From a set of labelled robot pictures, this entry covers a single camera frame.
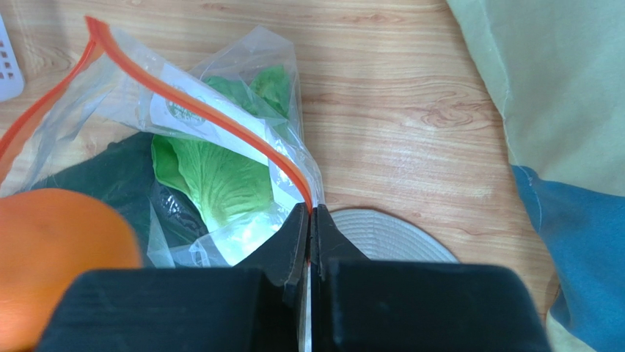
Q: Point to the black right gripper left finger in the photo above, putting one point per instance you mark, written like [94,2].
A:
[255,305]

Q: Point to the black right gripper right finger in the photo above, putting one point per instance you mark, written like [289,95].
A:
[360,304]

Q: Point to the fake pale cabbage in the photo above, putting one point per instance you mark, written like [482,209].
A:
[232,193]

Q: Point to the clear orange zip top bag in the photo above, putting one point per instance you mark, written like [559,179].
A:
[120,87]

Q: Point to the fake orange fruit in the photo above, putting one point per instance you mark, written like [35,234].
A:
[49,237]

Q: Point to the fake green lettuce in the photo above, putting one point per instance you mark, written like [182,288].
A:
[267,95]

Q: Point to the beige bucket hat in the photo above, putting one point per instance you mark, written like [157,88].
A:
[380,236]

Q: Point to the black folded cloth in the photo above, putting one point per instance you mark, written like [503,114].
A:
[164,219]

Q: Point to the blue beige checked pillow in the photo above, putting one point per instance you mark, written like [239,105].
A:
[555,72]

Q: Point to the white plastic basket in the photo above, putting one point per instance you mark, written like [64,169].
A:
[11,78]

